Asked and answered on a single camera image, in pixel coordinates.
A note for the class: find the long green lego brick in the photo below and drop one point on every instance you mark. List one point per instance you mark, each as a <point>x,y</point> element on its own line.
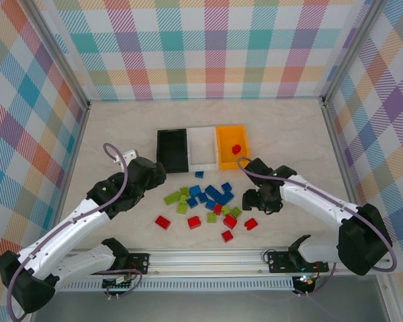
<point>172,199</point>

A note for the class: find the small red lego brick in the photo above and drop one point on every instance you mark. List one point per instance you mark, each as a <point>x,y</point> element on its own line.
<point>217,209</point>

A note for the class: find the long blue lego brick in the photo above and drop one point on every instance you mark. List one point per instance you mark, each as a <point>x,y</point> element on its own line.
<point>213,192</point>

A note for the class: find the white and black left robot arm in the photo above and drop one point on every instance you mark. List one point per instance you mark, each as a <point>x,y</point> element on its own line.
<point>60,241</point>

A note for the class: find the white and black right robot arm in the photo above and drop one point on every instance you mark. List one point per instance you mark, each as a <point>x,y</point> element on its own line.
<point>322,206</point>

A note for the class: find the black plastic bin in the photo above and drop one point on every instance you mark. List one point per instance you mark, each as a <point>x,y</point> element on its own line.
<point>173,151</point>

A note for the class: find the orange plastic bin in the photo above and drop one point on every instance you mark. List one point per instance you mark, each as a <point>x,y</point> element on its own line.
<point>226,157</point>

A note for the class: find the white plastic bin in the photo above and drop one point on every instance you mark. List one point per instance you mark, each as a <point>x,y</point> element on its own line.
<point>203,147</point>

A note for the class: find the right controller board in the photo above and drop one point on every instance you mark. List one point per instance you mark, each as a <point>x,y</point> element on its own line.
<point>305,281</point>

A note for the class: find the controller board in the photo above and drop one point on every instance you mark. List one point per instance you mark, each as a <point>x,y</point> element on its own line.
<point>305,281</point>
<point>119,281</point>

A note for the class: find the left controller board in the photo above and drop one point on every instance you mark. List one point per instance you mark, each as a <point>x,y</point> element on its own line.
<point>119,281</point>

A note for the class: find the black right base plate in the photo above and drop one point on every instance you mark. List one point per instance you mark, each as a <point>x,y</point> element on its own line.
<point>278,261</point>

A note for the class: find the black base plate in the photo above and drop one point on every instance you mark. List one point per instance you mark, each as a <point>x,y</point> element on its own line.
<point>139,263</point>
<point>278,261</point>

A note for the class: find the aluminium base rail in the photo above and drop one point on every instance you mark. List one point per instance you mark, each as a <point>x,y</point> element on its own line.
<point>205,261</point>

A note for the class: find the aluminium side rail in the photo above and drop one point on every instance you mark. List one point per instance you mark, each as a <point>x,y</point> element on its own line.
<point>77,141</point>
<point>336,141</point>

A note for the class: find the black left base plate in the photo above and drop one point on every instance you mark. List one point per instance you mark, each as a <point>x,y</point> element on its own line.
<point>139,263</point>

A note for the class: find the aluminium frame post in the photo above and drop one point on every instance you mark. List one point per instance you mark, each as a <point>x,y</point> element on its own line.
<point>354,50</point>
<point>58,53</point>

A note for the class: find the aluminium lower frame bar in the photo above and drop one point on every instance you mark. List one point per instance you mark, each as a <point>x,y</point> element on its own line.
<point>388,298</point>

